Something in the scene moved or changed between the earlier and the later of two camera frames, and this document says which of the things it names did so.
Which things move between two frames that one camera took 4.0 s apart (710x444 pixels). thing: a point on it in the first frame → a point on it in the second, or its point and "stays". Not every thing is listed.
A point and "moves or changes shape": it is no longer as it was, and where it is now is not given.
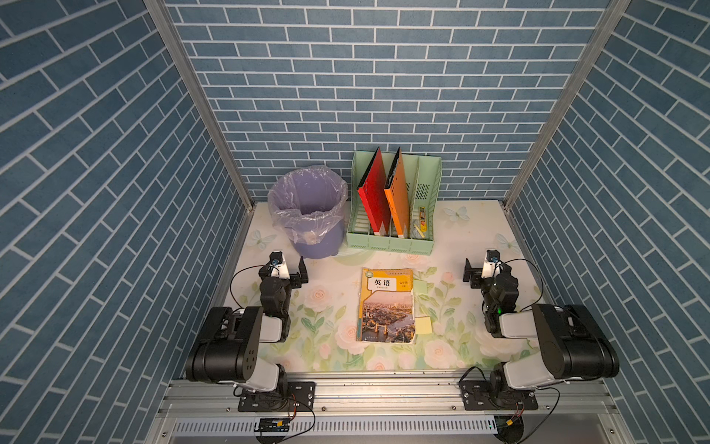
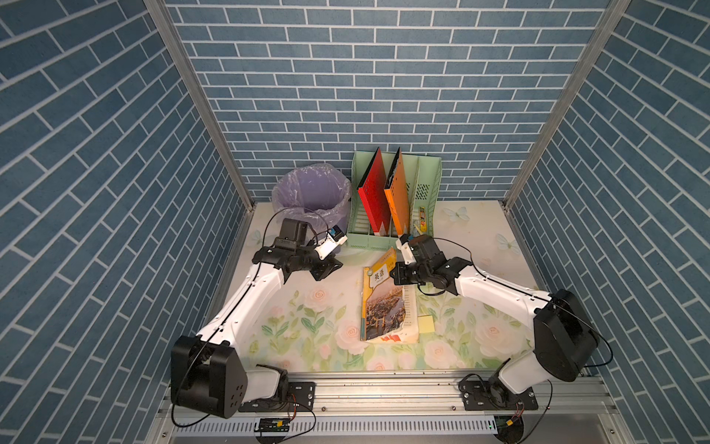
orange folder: (397, 195) stays
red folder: (373, 193) stays
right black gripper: (476, 277) → (398, 277)
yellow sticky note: (422, 326) stays
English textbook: (386, 312) moves or changes shape
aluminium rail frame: (388, 411) stays
